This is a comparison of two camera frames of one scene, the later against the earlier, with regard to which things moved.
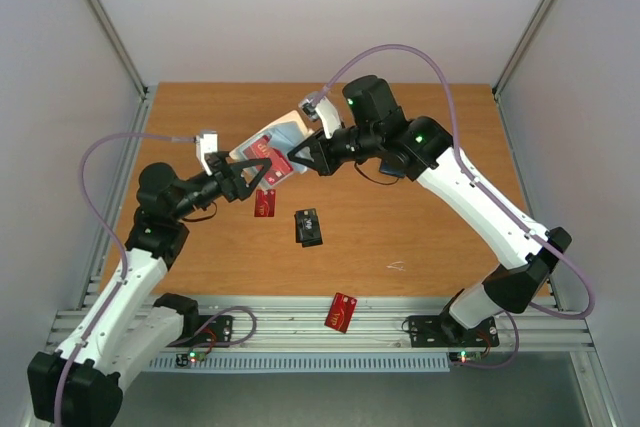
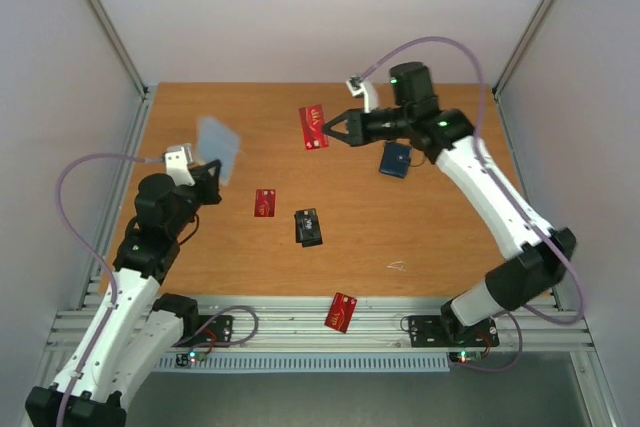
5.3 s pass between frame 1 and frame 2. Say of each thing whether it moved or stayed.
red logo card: stayed
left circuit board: stayed
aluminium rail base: stayed
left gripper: moved
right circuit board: stayed
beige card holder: moved
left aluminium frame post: stayed
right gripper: moved
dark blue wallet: stayed
